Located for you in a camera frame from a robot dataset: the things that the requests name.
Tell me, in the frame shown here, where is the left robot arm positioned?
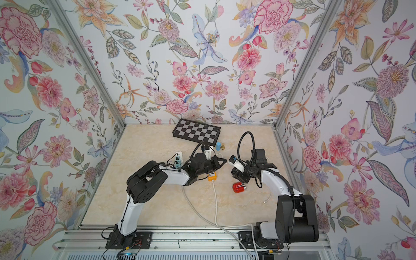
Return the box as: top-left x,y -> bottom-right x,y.
105,153 -> 227,250

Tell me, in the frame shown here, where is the grey power strip cord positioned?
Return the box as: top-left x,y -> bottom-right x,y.
180,185 -> 257,260

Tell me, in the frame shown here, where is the teal charger on white strip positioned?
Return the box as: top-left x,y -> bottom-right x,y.
174,155 -> 182,169

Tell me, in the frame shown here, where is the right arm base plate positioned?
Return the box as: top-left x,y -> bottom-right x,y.
238,231 -> 284,249

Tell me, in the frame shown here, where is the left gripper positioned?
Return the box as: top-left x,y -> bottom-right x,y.
195,155 -> 227,176

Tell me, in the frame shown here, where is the aluminium corner post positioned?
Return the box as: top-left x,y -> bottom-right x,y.
45,0 -> 127,132
273,1 -> 341,132

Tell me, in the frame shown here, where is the orange power strip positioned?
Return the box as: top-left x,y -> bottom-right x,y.
208,172 -> 217,182

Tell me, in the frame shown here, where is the white power strip cord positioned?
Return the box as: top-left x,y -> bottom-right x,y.
211,180 -> 261,260

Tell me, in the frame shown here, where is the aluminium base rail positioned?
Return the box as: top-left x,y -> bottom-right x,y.
52,226 -> 335,260

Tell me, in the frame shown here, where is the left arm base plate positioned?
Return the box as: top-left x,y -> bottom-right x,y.
105,231 -> 153,250

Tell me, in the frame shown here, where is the black white chessboard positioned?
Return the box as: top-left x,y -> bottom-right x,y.
172,119 -> 221,146

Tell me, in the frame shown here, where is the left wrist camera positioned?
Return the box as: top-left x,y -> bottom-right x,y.
203,145 -> 216,160

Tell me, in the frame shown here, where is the left aluminium corner post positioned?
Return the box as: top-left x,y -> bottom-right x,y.
45,0 -> 127,132

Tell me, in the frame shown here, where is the white power strip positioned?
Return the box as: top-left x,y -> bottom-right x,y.
174,152 -> 184,169

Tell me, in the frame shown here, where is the red electric shaver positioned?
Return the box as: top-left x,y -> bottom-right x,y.
232,182 -> 246,193

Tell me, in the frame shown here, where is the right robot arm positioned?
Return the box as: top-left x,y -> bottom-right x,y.
229,149 -> 319,248

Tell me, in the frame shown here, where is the right aluminium corner post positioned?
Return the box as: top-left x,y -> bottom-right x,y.
273,1 -> 341,132

